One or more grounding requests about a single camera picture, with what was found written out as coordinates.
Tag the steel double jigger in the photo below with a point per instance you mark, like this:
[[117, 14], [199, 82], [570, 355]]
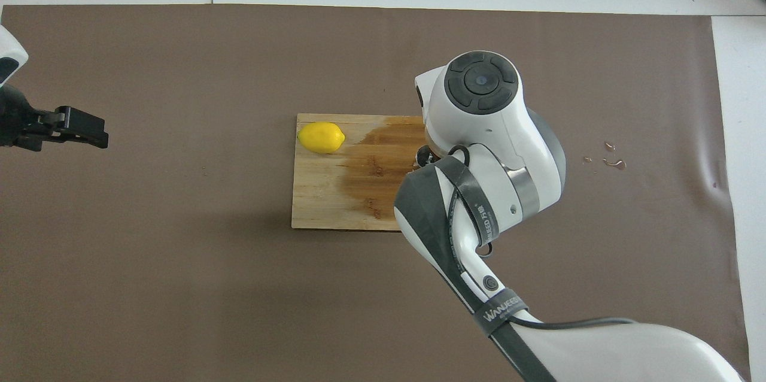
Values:
[[422, 157]]

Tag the yellow lemon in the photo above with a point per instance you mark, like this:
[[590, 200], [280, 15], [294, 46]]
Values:
[[321, 137]]

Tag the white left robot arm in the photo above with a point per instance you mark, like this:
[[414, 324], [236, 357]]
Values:
[[9, 49]]

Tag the brown paper table mat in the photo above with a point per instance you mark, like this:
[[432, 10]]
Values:
[[179, 310]]

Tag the wooden cutting board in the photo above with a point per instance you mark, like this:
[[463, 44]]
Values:
[[317, 202]]

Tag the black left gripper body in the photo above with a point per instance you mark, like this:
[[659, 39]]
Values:
[[13, 121]]

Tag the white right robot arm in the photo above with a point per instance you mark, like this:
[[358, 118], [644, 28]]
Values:
[[479, 130]]

